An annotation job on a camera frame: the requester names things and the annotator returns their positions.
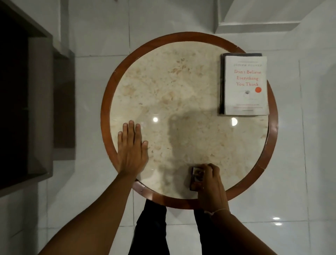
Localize person's left hand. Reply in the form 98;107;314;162
117;120;149;177

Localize person's right hand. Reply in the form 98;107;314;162
195;163;231;214

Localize small dark card box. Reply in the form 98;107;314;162
190;167;204;192

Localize person's left forearm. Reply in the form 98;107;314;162
39;172;137;255

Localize person's right forearm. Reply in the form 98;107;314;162
205;209;279;255

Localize round wood-rimmed marble table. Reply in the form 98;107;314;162
100;32;279;210

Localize person's dark trousers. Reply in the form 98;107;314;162
132;198;219;255

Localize dark hardcover book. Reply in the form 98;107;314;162
219;53;262;115

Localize white paperback book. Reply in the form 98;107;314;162
224;55;270;116

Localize dark wooden cabinet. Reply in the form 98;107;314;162
0;0;77;198

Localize white tiled step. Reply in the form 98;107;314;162
215;0;300;34

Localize thin thread bracelet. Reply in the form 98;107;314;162
204;209;231;216

